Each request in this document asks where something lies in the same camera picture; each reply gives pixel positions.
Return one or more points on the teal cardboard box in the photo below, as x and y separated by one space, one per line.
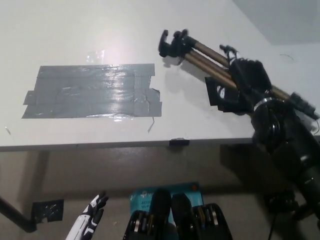
192 197

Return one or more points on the grey duct tape patch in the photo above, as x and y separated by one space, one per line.
92 95

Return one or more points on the black robot torso blocks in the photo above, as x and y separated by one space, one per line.
180 220

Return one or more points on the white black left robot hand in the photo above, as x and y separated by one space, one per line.
93 212

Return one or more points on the black bronze camera tripod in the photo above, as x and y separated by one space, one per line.
200 53

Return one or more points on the black metal table leg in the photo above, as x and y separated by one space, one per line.
16 215

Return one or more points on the black tape square patch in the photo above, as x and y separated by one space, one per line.
212 90

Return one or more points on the black stand base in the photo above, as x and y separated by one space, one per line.
285 202

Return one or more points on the black floor bracket plate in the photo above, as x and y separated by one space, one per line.
47 211

